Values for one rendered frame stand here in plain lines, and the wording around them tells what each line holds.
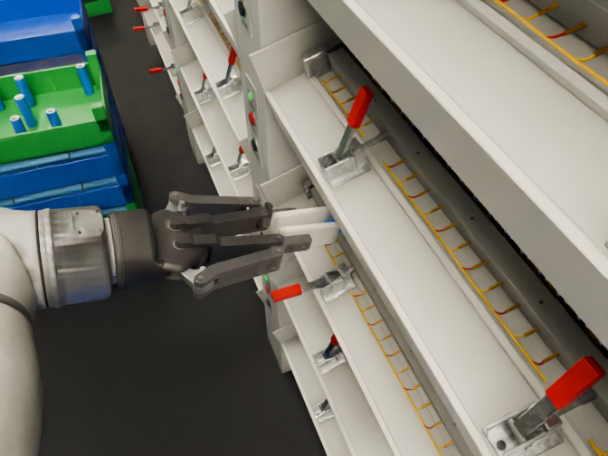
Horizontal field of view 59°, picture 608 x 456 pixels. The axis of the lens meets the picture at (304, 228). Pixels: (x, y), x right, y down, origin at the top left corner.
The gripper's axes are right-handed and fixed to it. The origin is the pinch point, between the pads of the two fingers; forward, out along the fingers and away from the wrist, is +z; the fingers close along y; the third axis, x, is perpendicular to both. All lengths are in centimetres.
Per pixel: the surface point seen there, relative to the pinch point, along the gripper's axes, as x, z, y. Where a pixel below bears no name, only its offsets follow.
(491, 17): -30.8, -1.7, -14.4
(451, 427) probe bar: 3.8, 6.8, -23.6
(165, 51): 46, 10, 124
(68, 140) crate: 23, -22, 49
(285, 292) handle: 6.8, -2.0, -3.4
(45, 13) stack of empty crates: 25, -23, 102
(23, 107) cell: 22, -29, 58
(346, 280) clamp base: 5.7, 5.4, -3.9
